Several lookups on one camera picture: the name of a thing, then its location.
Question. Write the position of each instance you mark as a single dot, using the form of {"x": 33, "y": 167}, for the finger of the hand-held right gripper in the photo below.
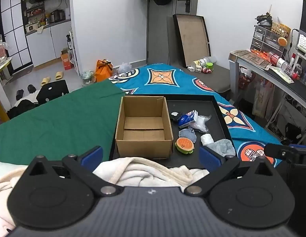
{"x": 274, "y": 150}
{"x": 301, "y": 146}

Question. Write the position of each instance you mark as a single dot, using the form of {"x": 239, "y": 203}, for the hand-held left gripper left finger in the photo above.
{"x": 93, "y": 156}

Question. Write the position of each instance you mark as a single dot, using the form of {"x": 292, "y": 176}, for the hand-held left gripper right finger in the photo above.
{"x": 208, "y": 159}

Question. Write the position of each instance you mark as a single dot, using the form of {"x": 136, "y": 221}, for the grey fluffy plush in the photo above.
{"x": 223, "y": 148}

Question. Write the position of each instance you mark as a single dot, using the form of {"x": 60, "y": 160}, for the hamburger plush toy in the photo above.
{"x": 184, "y": 145}

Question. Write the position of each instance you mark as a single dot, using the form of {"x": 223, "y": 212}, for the blue denim cloth piece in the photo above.
{"x": 187, "y": 134}

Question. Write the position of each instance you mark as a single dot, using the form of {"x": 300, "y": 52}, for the black tray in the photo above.
{"x": 217, "y": 118}

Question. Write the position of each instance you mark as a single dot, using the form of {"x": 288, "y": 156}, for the brown cardboard box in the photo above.
{"x": 143, "y": 148}

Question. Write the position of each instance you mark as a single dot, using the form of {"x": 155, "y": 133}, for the white folded cloth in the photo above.
{"x": 206, "y": 139}

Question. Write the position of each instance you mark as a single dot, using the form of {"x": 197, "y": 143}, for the clear star-shaped plastic bag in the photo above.
{"x": 202, "y": 124}

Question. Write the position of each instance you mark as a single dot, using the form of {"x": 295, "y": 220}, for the blue white tissue packet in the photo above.
{"x": 187, "y": 119}

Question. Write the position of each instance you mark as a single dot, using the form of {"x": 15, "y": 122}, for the green bed cloth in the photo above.
{"x": 56, "y": 123}

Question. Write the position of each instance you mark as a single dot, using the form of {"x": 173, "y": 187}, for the cream fleece blanket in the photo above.
{"x": 143, "y": 170}

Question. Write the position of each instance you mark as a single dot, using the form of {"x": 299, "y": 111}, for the beige tote bag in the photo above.
{"x": 262, "y": 98}

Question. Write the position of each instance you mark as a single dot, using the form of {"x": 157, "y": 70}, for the black white round plush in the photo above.
{"x": 175, "y": 116}

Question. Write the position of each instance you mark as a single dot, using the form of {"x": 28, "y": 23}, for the grey desk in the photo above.
{"x": 296, "y": 86}

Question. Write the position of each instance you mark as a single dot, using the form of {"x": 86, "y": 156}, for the green-tinted plastic bag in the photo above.
{"x": 87, "y": 77}

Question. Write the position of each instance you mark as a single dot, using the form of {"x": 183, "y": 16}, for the plastic bottle with red label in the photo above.
{"x": 281, "y": 63}

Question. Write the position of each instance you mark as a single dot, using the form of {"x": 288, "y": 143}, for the orange bag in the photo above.
{"x": 103, "y": 71}

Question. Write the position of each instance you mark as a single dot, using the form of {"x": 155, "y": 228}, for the black white clothing pile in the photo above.
{"x": 22, "y": 106}

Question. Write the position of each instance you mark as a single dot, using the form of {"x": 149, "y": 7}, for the black slipper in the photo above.
{"x": 32, "y": 88}
{"x": 20, "y": 93}

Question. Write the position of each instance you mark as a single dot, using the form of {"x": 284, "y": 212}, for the blue printed blanket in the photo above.
{"x": 162, "y": 79}

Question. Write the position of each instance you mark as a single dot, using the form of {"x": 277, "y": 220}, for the green cup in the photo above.
{"x": 209, "y": 66}

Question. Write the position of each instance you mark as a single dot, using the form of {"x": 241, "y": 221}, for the orange cardboard box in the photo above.
{"x": 66, "y": 60}

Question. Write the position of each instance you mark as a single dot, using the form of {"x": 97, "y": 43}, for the white keyboard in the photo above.
{"x": 304, "y": 43}

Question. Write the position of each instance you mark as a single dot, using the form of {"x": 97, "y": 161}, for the white rack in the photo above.
{"x": 72, "y": 51}

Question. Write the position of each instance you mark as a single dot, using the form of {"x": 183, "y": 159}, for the clear drawer organizer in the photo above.
{"x": 266, "y": 40}

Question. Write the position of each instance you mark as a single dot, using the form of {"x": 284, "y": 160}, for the yellow table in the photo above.
{"x": 0, "y": 96}

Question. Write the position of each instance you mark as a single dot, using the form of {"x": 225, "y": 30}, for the woven basket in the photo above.
{"x": 281, "y": 29}

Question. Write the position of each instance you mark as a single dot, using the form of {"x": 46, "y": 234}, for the black framed board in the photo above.
{"x": 192, "y": 39}

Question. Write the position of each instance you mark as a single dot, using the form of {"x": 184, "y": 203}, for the white kitchen cabinet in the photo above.
{"x": 49, "y": 42}

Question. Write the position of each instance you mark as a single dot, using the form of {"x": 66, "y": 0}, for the grey door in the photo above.
{"x": 158, "y": 34}

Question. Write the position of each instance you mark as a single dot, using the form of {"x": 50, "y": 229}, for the black-framed glass sliding door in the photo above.
{"x": 12, "y": 29}

